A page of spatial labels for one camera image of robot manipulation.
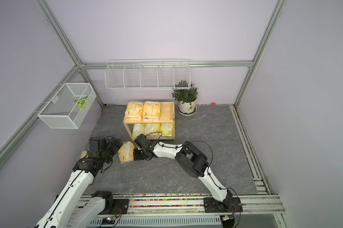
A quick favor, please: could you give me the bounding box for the orange tissue pack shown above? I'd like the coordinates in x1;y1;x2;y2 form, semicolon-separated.
142;101;161;121
118;141;135;164
125;102;144;120

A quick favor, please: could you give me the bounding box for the green tissue pack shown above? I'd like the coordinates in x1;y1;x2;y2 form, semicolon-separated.
131;123;146;140
145;123;161;135
160;123;174;138

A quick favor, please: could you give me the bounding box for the wooden two-tier shelf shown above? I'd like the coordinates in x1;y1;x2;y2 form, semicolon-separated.
123;102;175;140

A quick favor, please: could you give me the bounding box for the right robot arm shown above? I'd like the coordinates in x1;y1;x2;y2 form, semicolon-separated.
133;134;236;212

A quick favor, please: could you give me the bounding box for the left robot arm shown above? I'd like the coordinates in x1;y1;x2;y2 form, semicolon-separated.
35;136;123;228

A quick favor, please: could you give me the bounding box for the beige work glove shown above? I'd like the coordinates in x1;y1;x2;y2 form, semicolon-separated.
81;150;88;158

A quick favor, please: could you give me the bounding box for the green leaf toy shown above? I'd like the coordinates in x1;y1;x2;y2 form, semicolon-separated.
74;96;90;110

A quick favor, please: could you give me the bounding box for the potted green plant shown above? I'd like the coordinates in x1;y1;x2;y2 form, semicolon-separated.
172;80;198;116

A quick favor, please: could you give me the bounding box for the green circuit board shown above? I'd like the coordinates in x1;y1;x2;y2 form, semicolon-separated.
102;217;116;226

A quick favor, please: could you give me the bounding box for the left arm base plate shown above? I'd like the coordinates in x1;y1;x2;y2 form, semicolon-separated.
99;198;130;215

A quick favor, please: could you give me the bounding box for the white wire cube basket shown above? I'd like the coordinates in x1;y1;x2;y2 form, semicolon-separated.
37;83;97;129

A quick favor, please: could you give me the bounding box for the long white wire basket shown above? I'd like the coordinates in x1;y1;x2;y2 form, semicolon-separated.
105;59;192;90

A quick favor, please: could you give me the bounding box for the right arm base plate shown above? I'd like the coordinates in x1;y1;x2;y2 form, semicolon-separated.
203;197;243;213

